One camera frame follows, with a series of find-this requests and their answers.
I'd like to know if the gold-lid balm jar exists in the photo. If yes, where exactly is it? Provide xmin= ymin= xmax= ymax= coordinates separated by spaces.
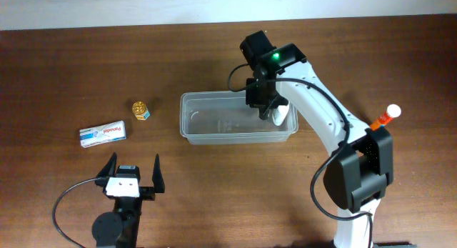
xmin=132 ymin=101 xmax=150 ymax=120

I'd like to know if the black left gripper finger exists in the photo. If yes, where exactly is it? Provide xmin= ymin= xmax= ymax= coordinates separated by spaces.
xmin=151 ymin=154 xmax=165 ymax=193
xmin=96 ymin=152 xmax=117 ymax=178

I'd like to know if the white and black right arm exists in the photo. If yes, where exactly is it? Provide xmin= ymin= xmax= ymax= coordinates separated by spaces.
xmin=240 ymin=31 xmax=393 ymax=247

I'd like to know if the white calamine lotion bottle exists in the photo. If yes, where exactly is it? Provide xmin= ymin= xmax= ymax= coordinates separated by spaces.
xmin=272 ymin=105 xmax=289 ymax=126

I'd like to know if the clear plastic container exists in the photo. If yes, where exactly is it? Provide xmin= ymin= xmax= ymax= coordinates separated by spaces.
xmin=179 ymin=91 xmax=298 ymax=145

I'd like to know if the orange bottle white cap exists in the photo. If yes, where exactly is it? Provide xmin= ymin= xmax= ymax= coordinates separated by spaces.
xmin=370 ymin=104 xmax=401 ymax=131

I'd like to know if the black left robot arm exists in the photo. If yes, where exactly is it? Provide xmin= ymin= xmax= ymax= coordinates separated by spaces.
xmin=91 ymin=154 xmax=165 ymax=248

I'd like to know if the white Panadol box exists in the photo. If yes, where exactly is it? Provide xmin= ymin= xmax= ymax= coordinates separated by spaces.
xmin=79 ymin=121 xmax=126 ymax=148

